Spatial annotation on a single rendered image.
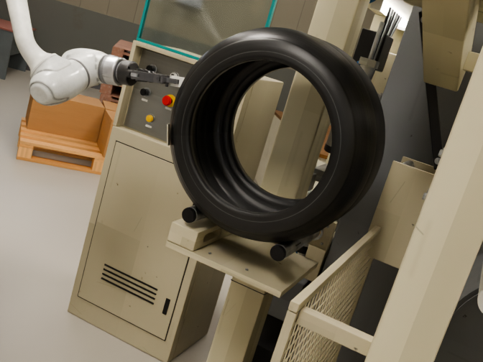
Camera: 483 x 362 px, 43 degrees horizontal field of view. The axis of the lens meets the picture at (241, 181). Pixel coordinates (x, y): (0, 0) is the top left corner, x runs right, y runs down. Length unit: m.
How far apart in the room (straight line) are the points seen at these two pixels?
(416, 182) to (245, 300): 0.72
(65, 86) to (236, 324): 0.98
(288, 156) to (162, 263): 0.89
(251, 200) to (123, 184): 0.90
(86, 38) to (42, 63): 7.84
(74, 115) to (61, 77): 3.70
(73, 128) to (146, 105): 2.94
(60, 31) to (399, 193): 8.28
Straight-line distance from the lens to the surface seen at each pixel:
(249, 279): 1.71
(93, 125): 5.58
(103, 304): 2.88
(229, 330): 2.21
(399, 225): 1.88
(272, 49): 1.61
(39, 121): 5.54
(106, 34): 9.68
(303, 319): 1.15
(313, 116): 1.98
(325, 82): 1.56
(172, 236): 1.79
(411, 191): 1.86
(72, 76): 1.88
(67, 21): 9.75
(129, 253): 2.74
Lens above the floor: 1.42
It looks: 13 degrees down
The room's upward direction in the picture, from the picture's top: 17 degrees clockwise
